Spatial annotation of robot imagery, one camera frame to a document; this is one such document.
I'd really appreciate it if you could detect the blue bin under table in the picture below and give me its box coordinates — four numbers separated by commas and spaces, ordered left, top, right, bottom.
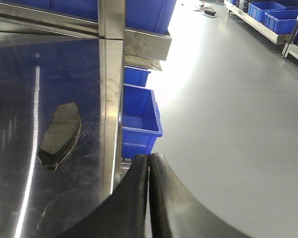
122, 84, 163, 159

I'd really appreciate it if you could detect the blue bin on background shelf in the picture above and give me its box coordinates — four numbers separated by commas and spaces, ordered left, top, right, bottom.
264, 10, 298, 35

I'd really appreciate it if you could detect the right blue plastic bin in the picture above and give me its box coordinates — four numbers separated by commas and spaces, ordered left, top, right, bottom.
10, 0, 176, 34

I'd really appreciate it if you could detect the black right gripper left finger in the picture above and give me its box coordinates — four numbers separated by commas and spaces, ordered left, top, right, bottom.
58, 154, 149, 238

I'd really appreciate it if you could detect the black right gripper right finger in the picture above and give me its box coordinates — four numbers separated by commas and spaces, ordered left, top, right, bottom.
149, 153, 243, 238

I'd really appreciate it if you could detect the grey brake pad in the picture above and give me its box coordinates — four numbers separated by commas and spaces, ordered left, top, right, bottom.
38, 102, 81, 170

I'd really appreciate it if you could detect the background steel shelf rack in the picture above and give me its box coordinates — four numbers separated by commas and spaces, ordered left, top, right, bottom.
224, 0, 298, 60

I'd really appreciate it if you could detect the stainless steel rack frame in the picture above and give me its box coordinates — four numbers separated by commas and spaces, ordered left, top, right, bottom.
0, 0, 172, 196

